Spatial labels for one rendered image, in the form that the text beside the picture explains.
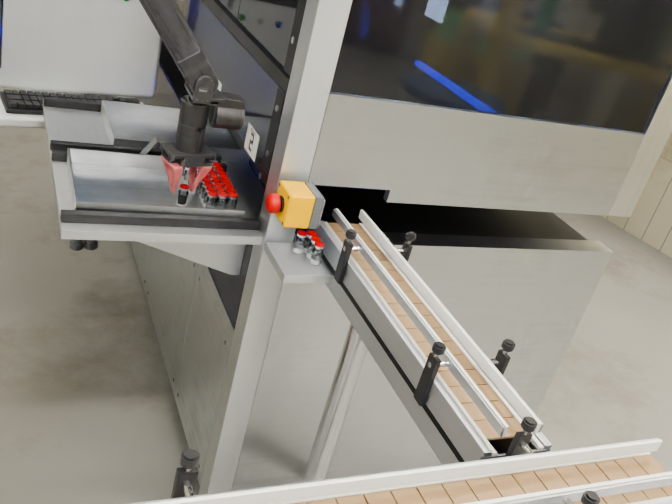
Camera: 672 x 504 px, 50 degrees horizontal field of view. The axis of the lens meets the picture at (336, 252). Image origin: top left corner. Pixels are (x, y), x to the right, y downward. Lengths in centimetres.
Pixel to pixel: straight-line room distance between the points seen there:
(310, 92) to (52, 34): 110
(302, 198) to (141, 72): 115
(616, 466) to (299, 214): 71
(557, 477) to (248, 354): 84
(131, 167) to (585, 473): 116
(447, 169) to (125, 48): 117
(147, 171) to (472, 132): 74
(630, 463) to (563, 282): 91
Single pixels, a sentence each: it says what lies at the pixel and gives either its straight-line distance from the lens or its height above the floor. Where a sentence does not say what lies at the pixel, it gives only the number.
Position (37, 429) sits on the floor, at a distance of 231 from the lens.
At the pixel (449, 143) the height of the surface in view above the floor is 114.
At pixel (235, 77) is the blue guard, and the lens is 180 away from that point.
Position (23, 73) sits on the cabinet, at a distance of 237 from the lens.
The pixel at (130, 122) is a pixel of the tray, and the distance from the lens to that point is 202.
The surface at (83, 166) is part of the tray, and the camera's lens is 173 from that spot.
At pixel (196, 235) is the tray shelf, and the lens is 151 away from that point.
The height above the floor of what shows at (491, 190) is 103.
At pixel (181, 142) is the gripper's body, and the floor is 103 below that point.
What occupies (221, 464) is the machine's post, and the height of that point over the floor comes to 23.
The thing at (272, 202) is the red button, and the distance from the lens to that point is 141.
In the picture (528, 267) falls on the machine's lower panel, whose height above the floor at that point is 83.
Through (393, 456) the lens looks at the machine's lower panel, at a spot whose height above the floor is 19.
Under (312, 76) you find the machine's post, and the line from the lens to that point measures 142.
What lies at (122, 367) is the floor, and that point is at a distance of 254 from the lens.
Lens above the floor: 159
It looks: 27 degrees down
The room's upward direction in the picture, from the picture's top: 16 degrees clockwise
